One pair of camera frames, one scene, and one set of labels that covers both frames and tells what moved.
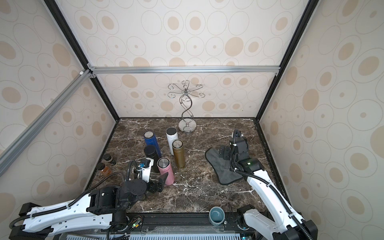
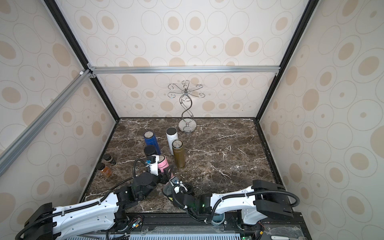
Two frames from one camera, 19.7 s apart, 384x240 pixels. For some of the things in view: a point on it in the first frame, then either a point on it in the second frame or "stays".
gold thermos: x=179 y=152 stays
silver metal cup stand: x=188 y=124 stays
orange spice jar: x=104 y=170 stays
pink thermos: x=164 y=166 stays
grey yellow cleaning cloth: x=222 y=167 → x=167 y=189
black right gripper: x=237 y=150 → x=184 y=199
